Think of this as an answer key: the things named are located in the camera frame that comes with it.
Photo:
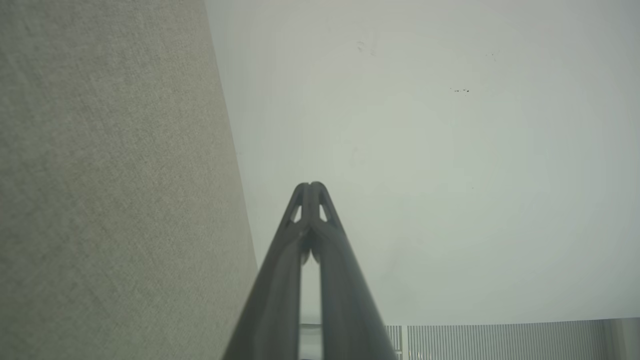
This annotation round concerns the ribbed white panel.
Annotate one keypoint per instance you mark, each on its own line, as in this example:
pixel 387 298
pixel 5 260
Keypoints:
pixel 500 341

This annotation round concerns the grey fabric sofa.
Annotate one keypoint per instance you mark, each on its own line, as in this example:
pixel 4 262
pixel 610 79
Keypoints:
pixel 100 175

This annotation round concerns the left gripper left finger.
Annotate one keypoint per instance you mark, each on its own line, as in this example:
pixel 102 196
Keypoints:
pixel 272 300

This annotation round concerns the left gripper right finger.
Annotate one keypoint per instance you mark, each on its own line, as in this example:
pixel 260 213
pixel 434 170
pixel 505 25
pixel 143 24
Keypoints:
pixel 350 310

